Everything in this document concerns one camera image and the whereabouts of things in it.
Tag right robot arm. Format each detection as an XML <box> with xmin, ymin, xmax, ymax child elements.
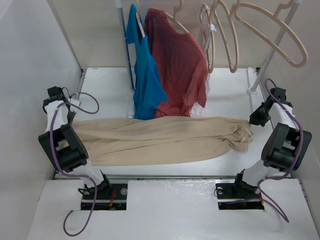
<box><xmin>231</xmin><ymin>87</ymin><xmax>312</xmax><ymax>197</ymax></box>

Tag beige hanger under white garment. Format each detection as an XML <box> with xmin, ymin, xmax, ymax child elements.
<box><xmin>197</xmin><ymin>3</ymin><xmax>217</xmax><ymax>74</ymax></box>

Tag blue t-shirt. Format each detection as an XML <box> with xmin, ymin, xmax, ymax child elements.
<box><xmin>126</xmin><ymin>4</ymin><xmax>168</xmax><ymax>120</ymax></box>

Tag white garment on hanger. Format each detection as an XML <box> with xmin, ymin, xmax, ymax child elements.
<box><xmin>190</xmin><ymin>5</ymin><xmax>217</xmax><ymax>118</ymax></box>

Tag beige hanger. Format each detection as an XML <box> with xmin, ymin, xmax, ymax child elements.
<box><xmin>230</xmin><ymin>0</ymin><xmax>308</xmax><ymax>68</ymax></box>
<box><xmin>197</xmin><ymin>3</ymin><xmax>217</xmax><ymax>74</ymax></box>
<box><xmin>164</xmin><ymin>0</ymin><xmax>189</xmax><ymax>34</ymax></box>
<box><xmin>211</xmin><ymin>0</ymin><xmax>240</xmax><ymax>73</ymax></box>
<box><xmin>135</xmin><ymin>0</ymin><xmax>146</xmax><ymax>39</ymax></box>

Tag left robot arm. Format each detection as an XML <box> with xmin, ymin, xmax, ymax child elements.
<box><xmin>38</xmin><ymin>86</ymin><xmax>114</xmax><ymax>200</ymax></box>

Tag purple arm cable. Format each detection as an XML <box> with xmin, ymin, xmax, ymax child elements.
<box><xmin>256</xmin><ymin>78</ymin><xmax>305</xmax><ymax>223</ymax></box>
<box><xmin>49</xmin><ymin>86</ymin><xmax>100</xmax><ymax>237</ymax></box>

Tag red t-shirt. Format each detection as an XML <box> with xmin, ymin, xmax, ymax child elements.
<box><xmin>144</xmin><ymin>8</ymin><xmax>205</xmax><ymax>118</ymax></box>

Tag beige hanger under blue shirt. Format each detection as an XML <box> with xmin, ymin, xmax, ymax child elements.
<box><xmin>135</xmin><ymin>0</ymin><xmax>146</xmax><ymax>39</ymax></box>

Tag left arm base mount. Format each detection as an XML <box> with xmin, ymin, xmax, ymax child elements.
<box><xmin>78</xmin><ymin>183</ymin><xmax>128</xmax><ymax>211</ymax></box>

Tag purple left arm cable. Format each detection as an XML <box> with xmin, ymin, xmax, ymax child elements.
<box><xmin>49</xmin><ymin>86</ymin><xmax>100</xmax><ymax>237</ymax></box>

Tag white clothes rack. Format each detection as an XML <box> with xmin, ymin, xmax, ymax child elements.
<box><xmin>114</xmin><ymin>0</ymin><xmax>308</xmax><ymax>111</ymax></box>

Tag beige trousers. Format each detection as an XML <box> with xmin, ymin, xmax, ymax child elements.
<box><xmin>73</xmin><ymin>116</ymin><xmax>253</xmax><ymax>167</ymax></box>

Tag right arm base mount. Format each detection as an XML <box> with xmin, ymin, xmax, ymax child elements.
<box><xmin>214</xmin><ymin>173</ymin><xmax>265</xmax><ymax>210</ymax></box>

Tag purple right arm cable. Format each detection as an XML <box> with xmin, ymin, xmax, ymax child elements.
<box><xmin>256</xmin><ymin>78</ymin><xmax>305</xmax><ymax>223</ymax></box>

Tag beige hanger under red shirt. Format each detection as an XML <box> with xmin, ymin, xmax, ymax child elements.
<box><xmin>164</xmin><ymin>0</ymin><xmax>189</xmax><ymax>34</ymax></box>

